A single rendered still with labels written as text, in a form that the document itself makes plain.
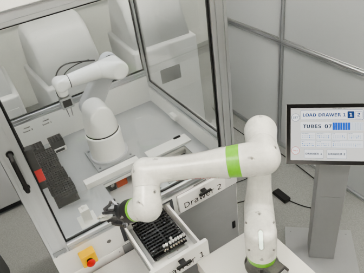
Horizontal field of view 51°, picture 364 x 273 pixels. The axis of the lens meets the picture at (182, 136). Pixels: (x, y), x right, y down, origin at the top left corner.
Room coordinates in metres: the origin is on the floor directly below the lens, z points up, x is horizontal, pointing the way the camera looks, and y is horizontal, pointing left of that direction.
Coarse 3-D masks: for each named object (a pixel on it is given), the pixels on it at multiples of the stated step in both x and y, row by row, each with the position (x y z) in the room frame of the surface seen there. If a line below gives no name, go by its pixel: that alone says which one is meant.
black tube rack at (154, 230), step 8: (160, 216) 1.30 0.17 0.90; (168, 216) 1.28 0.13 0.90; (136, 224) 1.26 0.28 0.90; (144, 224) 1.26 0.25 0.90; (152, 224) 1.25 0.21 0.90; (160, 224) 1.24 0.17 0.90; (168, 224) 1.23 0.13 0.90; (176, 224) 1.22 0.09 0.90; (136, 232) 1.22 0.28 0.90; (144, 232) 1.21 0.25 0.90; (152, 232) 1.20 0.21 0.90; (160, 232) 1.19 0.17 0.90; (168, 232) 1.18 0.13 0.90; (176, 232) 1.20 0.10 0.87; (144, 240) 1.17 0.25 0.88; (152, 240) 1.15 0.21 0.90; (160, 240) 1.14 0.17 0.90; (168, 240) 1.16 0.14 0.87; (184, 240) 1.15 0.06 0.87; (152, 248) 1.11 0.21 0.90; (168, 248) 1.12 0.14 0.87; (152, 256) 1.09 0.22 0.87; (160, 256) 1.09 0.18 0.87
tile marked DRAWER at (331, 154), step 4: (328, 152) 1.44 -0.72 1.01; (332, 152) 1.43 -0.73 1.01; (336, 152) 1.43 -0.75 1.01; (340, 152) 1.42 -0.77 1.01; (344, 152) 1.42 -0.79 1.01; (328, 156) 1.43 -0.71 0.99; (332, 156) 1.42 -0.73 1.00; (336, 156) 1.42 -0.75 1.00; (340, 156) 1.41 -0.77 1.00; (344, 156) 1.41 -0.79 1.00
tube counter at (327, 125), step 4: (324, 124) 1.53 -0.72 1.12; (328, 124) 1.53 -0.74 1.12; (332, 124) 1.52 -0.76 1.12; (336, 124) 1.52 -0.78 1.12; (340, 124) 1.51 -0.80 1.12; (344, 124) 1.51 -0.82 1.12; (348, 124) 1.50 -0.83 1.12; (352, 124) 1.50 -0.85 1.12; (356, 124) 1.49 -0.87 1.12; (360, 124) 1.49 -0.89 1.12; (324, 128) 1.52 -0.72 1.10; (328, 128) 1.51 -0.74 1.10; (332, 128) 1.51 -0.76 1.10; (336, 128) 1.50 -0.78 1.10; (340, 128) 1.50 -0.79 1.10; (344, 128) 1.49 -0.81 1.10; (348, 128) 1.49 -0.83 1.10; (352, 128) 1.48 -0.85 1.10; (356, 128) 1.48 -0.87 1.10; (360, 128) 1.47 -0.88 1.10
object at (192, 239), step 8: (168, 208) 1.35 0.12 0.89; (176, 216) 1.28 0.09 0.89; (184, 224) 1.22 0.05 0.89; (128, 232) 1.23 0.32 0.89; (184, 232) 1.22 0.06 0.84; (192, 232) 1.17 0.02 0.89; (136, 240) 1.22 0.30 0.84; (192, 240) 1.15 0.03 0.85; (136, 248) 1.13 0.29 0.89; (144, 248) 1.17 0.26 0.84; (176, 248) 1.14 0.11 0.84; (144, 256) 1.08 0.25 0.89; (152, 264) 1.07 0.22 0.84
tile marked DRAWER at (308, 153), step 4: (304, 152) 1.47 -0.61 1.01; (308, 152) 1.46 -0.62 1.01; (312, 152) 1.46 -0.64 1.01; (316, 152) 1.45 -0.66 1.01; (320, 152) 1.45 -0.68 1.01; (304, 156) 1.46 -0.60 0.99; (308, 156) 1.45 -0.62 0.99; (312, 156) 1.45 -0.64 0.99; (316, 156) 1.44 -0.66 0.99; (320, 156) 1.44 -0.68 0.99
